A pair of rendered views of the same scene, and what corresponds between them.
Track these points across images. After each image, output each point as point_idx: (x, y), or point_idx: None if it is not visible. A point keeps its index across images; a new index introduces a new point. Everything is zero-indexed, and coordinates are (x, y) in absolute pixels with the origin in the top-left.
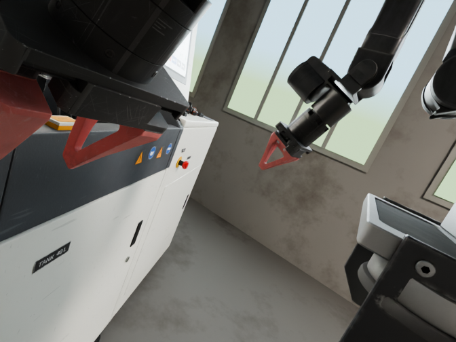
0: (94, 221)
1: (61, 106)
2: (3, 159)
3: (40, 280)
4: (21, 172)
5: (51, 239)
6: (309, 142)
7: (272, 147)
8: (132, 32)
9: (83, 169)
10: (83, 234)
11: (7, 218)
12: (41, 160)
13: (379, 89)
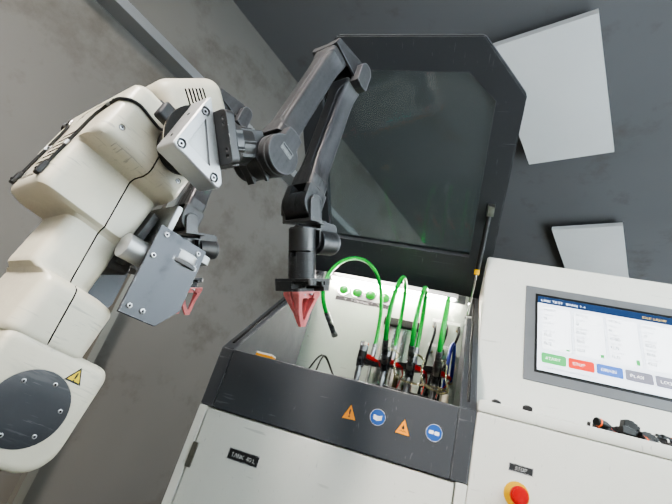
0: (287, 458)
1: None
2: (226, 359)
3: (231, 475)
4: (232, 369)
5: (243, 436)
6: (289, 273)
7: (304, 302)
8: None
9: (271, 388)
10: (273, 463)
11: (221, 393)
12: (242, 367)
13: (298, 199)
